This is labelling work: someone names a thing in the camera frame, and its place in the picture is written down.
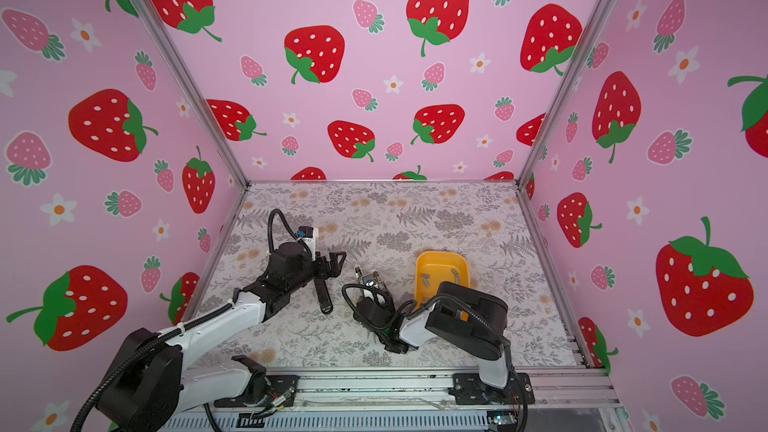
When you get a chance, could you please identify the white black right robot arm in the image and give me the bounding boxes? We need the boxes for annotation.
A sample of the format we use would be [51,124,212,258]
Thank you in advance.
[341,282,535,409]

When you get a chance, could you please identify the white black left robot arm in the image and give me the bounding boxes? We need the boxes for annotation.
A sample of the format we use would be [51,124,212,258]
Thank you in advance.
[71,226,347,431]

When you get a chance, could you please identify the black long stapler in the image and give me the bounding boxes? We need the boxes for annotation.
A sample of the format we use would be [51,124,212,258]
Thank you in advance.
[314,273,334,315]

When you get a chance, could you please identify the yellow plastic tray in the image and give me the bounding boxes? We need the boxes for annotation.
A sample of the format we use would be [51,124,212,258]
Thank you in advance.
[414,251,470,304]

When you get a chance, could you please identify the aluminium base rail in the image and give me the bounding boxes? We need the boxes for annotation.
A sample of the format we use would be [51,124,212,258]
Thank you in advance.
[162,367,632,431]

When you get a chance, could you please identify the grey staple strips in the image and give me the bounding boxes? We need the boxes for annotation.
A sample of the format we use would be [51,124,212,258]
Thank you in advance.
[416,268,467,290]

